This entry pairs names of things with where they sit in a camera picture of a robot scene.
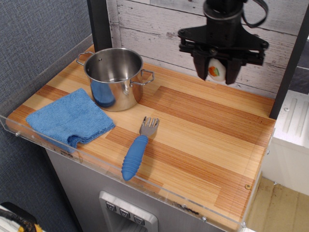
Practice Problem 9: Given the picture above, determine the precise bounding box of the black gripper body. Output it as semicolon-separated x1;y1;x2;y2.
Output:
178;9;268;65

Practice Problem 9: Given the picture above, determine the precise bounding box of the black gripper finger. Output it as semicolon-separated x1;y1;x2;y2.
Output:
225;58;242;85
192;52;210;80

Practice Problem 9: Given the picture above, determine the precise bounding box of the plush sushi roll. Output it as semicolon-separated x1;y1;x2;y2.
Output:
208;58;226;82

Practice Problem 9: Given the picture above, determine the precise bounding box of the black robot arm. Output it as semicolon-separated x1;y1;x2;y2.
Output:
178;0;269;85

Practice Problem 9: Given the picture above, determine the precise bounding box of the stainless steel pot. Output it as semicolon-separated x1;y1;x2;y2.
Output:
76;48;155;112

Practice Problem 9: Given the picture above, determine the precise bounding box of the white ridged counter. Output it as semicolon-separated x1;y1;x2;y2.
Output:
261;90;309;195

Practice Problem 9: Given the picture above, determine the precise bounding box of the blue folded cloth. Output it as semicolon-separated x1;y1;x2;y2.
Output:
26;88;115;153

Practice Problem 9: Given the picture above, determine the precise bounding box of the grey toy cabinet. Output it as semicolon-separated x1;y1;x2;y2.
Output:
44;147;232;232

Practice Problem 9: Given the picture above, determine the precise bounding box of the silver button panel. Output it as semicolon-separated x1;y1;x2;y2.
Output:
99;191;159;232

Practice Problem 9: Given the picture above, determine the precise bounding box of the black and yellow object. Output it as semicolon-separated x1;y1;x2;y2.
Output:
0;202;44;232

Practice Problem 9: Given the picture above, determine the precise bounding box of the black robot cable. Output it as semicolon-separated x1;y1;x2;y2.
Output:
241;0;269;28

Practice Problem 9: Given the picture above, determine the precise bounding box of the black vertical post right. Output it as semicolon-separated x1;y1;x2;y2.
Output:
269;0;309;119

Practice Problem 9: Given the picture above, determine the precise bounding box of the black vertical post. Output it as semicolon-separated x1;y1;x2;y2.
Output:
269;0;309;119
87;0;112;52

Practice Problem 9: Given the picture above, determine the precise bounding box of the blue handled fork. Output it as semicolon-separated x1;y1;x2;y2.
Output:
121;117;159;181

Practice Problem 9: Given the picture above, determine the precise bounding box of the black vertical post left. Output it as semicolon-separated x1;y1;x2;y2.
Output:
87;0;112;52

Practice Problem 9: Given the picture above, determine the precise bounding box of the clear acrylic guard rail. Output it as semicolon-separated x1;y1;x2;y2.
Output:
0;33;276;232

